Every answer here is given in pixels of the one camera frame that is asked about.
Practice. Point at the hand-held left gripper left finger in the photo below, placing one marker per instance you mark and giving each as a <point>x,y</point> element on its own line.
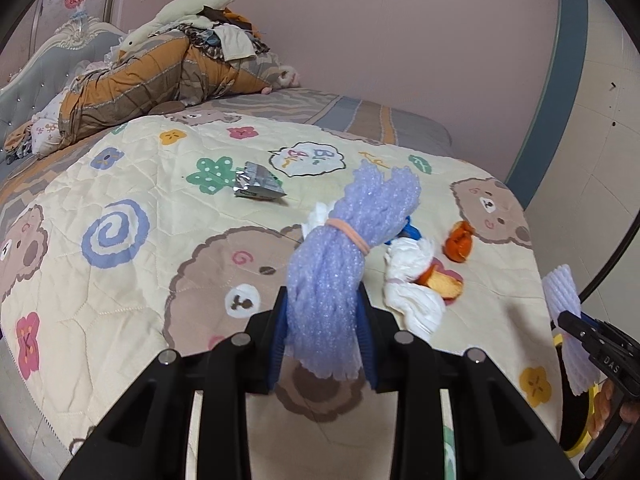
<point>276,360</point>

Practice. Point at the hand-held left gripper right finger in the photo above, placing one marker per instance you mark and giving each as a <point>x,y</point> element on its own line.
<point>369,350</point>

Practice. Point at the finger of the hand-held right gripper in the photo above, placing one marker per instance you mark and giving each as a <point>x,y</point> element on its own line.
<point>575,325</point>

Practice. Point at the pale foam fruit net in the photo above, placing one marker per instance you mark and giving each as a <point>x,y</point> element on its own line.
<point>562,295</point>

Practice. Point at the white cloth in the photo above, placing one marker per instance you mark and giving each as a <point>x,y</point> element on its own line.
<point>412,300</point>

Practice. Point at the purple foam net bundle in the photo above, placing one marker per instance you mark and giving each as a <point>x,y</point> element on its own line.
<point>330,280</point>

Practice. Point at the yellow rimmed black trash bin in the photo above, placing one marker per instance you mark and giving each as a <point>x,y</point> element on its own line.
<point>572,425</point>

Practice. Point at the person's right hand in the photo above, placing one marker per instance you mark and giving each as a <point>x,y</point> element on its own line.
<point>600,410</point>

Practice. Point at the red orange snack wrapper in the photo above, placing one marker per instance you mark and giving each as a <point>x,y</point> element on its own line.
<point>445,285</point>

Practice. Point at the bear printed blanket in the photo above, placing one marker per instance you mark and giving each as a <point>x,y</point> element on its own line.
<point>150,270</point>

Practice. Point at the white wardrobe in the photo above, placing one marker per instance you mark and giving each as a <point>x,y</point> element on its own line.
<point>600,160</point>

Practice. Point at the silver snack wrapper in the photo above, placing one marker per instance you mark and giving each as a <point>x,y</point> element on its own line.
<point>257,185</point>

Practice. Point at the bed with striped sheet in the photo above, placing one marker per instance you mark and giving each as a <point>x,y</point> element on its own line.
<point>370,115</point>

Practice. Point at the pink plush toy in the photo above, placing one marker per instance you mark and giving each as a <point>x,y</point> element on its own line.
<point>287,76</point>

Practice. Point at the orange patterned quilt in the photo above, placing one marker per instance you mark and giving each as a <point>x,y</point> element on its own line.
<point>125,80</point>

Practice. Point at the pile of clothes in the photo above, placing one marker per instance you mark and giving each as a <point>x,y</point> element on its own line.
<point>235,42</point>

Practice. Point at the floral white pillow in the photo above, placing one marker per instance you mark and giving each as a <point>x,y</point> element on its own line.
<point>47,130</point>

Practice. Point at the white plush toy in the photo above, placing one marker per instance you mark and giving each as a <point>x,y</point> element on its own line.
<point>185,7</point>

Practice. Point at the grey tufted headboard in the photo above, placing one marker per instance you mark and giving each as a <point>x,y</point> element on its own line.
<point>45,70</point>

